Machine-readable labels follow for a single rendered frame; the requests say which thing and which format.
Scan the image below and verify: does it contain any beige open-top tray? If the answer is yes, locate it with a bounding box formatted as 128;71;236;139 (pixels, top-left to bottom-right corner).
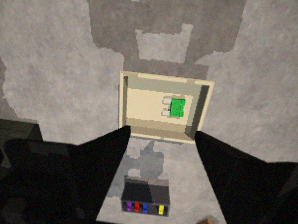
119;71;214;144

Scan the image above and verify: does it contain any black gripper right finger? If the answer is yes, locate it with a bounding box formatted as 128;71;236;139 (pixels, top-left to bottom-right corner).
195;131;298;224

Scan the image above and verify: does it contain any green blade fuse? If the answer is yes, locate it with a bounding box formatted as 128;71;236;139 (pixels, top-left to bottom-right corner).
163;98;186;117

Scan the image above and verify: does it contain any tan cube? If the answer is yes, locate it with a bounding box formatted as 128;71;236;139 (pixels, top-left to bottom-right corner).
197;218;214;224

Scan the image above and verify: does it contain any yellow fuse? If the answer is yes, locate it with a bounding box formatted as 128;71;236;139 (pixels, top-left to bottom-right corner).
159;206;164;214

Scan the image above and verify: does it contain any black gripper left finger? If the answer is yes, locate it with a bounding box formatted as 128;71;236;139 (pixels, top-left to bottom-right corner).
3;125;131;220

